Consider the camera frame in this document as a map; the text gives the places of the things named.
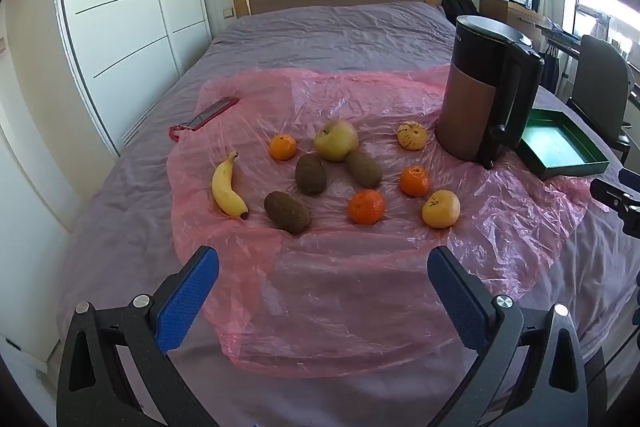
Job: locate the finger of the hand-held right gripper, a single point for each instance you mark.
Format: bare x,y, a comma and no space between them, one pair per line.
631,176
612,194

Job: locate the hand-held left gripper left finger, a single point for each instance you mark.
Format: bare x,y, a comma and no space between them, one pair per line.
187,302

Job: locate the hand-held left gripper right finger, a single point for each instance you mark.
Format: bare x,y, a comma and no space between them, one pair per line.
460,302

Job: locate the green tray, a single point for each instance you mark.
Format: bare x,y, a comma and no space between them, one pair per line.
557,147

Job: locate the yellow pear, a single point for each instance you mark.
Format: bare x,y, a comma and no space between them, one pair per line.
440,209

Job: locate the orange mandarin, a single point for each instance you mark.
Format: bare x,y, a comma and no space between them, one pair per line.
414,181
367,207
283,147

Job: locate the brown kiwi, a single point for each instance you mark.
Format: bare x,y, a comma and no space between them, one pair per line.
287,212
365,168
310,175

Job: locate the purple-striped pepino melon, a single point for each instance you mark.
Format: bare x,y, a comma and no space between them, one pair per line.
412,136

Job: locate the yellow-green apple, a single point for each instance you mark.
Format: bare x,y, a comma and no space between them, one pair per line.
336,141

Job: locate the grey chair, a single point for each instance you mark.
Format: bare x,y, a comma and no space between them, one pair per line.
600,77

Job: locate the pink plastic sheet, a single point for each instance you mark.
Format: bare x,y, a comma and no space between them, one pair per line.
350,287

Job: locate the yellow banana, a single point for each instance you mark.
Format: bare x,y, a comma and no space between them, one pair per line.
225,197

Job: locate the navy tote bag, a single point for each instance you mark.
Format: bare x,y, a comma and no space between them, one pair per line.
550,67

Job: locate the glass-topped desk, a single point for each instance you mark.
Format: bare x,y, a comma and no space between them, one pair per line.
557,32

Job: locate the wooden dresser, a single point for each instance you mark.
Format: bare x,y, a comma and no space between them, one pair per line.
500,14

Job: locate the white wardrobe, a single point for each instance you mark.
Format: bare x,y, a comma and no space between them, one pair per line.
130,32

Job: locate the bed with purple sheet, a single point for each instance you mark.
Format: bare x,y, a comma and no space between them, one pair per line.
340,37

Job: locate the wall switch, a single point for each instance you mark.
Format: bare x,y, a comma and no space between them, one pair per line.
228,12

